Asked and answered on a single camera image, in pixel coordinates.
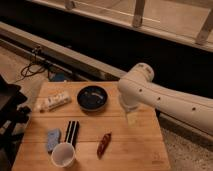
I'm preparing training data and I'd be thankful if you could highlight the blue sponge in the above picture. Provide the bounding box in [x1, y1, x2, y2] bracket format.
[46, 128, 61, 153]

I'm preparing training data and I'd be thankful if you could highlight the white pill organizer box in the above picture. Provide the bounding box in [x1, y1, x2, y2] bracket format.
[36, 91, 71, 113]

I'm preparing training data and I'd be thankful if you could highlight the black chair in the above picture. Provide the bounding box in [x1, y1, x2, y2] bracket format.
[0, 75, 31, 164]

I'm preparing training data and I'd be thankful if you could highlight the black cable on floor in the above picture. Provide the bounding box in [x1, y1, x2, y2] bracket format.
[14, 46, 54, 83]

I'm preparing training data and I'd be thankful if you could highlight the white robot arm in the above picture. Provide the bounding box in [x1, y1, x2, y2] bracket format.
[118, 63, 213, 136]

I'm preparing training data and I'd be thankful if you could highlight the white plastic cup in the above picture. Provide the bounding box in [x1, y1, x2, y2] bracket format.
[51, 142, 76, 168]

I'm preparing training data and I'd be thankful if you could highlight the blue object behind table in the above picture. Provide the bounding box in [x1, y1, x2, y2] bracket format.
[50, 74, 66, 82]

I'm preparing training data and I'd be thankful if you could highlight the black white striped block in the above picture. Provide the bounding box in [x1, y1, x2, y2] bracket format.
[65, 121, 79, 146]

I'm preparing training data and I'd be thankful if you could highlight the dark blue ceramic bowl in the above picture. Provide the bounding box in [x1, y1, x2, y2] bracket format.
[77, 85, 108, 111]

